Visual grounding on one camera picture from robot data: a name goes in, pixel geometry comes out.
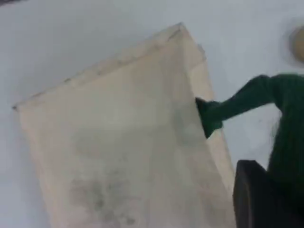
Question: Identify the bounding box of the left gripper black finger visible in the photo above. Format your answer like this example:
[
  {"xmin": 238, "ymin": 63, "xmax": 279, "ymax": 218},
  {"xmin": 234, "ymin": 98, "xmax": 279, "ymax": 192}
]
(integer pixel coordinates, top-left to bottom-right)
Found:
[{"xmin": 232, "ymin": 160, "xmax": 304, "ymax": 228}]

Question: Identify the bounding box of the white canvas bag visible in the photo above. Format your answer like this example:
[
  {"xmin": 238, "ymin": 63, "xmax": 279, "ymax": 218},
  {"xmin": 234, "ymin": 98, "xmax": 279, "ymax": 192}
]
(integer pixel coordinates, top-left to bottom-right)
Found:
[{"xmin": 11, "ymin": 21, "xmax": 304, "ymax": 228}]

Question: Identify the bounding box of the beige round potato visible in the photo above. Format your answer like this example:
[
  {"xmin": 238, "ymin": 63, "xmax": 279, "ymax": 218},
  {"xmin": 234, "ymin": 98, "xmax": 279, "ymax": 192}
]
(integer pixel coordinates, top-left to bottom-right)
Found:
[{"xmin": 288, "ymin": 25, "xmax": 304, "ymax": 63}]

